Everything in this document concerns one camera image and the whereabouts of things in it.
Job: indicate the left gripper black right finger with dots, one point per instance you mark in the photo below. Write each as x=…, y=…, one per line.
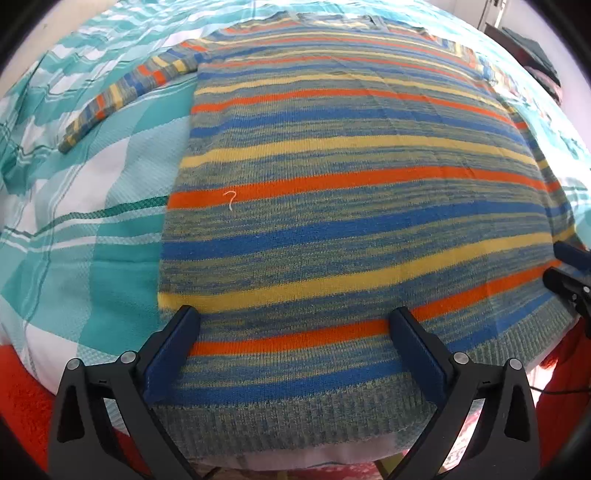
x=485, y=424

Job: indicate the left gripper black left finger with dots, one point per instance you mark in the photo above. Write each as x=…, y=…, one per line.
x=82, y=443

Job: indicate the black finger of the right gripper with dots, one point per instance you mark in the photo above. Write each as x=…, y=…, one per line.
x=573, y=256

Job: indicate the striped knit sweater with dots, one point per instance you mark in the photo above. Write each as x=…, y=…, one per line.
x=337, y=168

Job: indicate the dark clothes pile on chair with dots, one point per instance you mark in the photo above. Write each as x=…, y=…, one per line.
x=531, y=56

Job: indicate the red fuzzy blanket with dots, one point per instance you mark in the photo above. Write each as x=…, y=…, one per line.
x=26, y=406

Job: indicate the teal plaid bedspread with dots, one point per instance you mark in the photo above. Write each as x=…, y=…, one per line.
x=81, y=230

